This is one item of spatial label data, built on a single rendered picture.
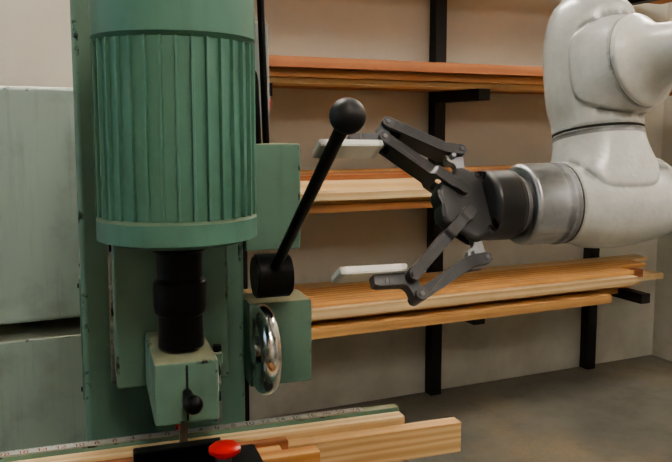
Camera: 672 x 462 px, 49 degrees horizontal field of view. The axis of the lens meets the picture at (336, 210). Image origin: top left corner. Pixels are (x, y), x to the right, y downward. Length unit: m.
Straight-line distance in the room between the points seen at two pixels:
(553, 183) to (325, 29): 2.68
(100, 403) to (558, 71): 0.73
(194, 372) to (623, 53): 0.57
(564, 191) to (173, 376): 0.46
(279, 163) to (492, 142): 2.86
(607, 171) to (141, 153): 0.49
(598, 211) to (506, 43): 3.11
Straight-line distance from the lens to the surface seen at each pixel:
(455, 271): 0.74
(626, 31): 0.85
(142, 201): 0.77
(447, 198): 0.77
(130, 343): 0.95
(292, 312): 1.05
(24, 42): 3.13
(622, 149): 0.85
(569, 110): 0.86
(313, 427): 0.95
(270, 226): 1.04
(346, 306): 2.99
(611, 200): 0.83
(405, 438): 0.98
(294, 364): 1.07
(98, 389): 1.07
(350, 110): 0.68
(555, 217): 0.80
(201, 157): 0.76
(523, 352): 4.15
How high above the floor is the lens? 1.32
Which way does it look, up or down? 6 degrees down
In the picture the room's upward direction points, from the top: straight up
